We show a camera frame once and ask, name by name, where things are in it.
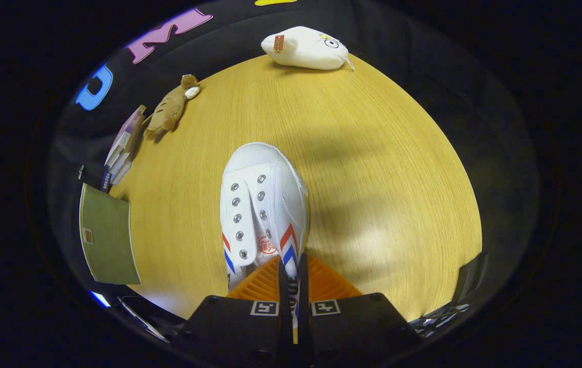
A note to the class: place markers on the white plush toy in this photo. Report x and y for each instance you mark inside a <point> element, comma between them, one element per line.
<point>306,51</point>

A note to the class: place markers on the white paperback book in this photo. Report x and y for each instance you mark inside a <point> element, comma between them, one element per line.
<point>122,161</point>

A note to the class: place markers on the pale blue book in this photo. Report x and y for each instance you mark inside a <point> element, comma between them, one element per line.
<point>121,174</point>

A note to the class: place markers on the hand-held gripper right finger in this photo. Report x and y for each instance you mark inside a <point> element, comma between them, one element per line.
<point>357,332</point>

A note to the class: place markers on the white canvas shoe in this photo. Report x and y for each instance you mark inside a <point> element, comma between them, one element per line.
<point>265,163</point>

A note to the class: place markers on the computer monitor screen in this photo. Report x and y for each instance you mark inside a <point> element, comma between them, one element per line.
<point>99,299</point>

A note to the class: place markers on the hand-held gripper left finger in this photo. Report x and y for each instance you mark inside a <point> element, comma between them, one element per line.
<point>234,332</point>

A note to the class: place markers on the green fabric storage box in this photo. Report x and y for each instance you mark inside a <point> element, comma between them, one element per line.
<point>109,245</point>

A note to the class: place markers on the pink cover book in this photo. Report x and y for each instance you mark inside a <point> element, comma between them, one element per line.
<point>130,128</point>

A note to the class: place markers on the brown plush toy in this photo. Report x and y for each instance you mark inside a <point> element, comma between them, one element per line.
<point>168,110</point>

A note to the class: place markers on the silver binder clip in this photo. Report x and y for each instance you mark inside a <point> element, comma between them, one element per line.
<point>80,171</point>

